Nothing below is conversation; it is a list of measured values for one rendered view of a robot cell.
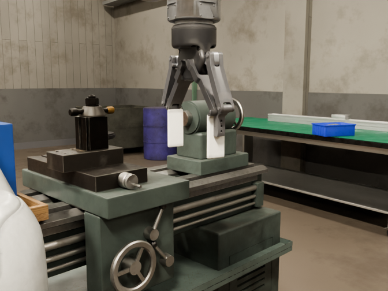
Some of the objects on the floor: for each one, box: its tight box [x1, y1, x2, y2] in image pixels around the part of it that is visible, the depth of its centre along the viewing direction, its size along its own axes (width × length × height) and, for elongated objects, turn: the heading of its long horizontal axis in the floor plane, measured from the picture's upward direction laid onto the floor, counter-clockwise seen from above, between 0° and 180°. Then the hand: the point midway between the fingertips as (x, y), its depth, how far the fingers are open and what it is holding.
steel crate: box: [76, 105, 150, 153], centre depth 741 cm, size 97×115×79 cm
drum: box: [143, 107, 177, 161], centre depth 682 cm, size 55×55×83 cm
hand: (194, 145), depth 73 cm, fingers open, 13 cm apart
